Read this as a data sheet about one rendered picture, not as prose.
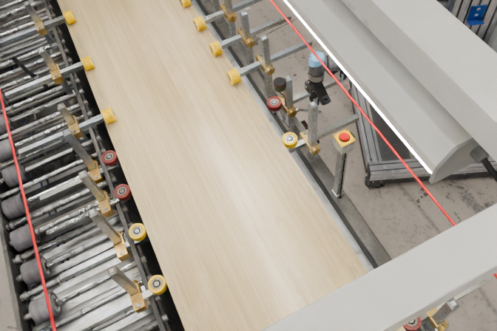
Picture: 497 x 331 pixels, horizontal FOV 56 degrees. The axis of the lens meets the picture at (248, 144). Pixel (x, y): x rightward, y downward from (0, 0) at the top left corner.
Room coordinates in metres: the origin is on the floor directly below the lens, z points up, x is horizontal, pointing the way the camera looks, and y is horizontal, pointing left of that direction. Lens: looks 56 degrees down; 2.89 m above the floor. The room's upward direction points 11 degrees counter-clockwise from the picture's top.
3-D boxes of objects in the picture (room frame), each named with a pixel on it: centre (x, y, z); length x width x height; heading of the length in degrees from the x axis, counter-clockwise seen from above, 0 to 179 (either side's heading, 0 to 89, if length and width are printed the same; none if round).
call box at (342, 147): (1.05, -0.41, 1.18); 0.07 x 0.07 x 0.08; 17
